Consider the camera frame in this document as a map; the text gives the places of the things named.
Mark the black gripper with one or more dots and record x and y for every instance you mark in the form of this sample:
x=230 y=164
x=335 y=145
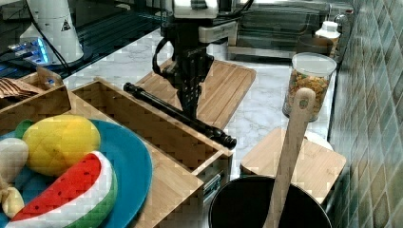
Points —
x=191 y=64

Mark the bamboo wooden drawer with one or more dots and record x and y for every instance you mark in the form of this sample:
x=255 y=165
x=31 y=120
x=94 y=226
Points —
x=202 y=151

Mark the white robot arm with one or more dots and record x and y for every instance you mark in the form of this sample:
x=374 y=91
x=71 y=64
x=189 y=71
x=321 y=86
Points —
x=205 y=13

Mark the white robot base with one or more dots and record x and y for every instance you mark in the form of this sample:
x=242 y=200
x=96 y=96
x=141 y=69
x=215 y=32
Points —
x=52 y=33

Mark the bamboo cutting board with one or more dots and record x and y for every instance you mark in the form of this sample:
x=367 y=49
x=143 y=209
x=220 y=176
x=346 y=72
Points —
x=222 y=91

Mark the toaster oven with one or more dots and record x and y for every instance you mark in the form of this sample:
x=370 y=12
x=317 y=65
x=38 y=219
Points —
x=271 y=28

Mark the wooden spoon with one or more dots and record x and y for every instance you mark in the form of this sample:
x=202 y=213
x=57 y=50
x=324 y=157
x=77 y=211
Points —
x=298 y=119

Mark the black pot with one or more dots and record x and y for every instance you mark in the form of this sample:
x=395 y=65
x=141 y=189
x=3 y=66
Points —
x=244 y=203

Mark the glass jar with cereal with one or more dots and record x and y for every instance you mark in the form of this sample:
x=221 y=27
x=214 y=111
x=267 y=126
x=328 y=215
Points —
x=311 y=70

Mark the yellow toy mango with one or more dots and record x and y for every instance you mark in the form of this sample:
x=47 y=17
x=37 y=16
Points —
x=56 y=143

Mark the small bamboo board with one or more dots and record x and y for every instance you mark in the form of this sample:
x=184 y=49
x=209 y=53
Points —
x=317 y=167

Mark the toy watermelon slice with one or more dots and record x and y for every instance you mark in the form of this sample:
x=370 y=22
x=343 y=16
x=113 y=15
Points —
x=81 y=198

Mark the white lidded bottle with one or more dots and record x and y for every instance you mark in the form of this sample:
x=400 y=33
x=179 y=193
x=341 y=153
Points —
x=329 y=30

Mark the beige toy mushroom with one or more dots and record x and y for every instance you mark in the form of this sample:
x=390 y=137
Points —
x=13 y=157

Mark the wooden tray with handle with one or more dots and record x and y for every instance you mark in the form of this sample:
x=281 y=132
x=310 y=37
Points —
x=34 y=97

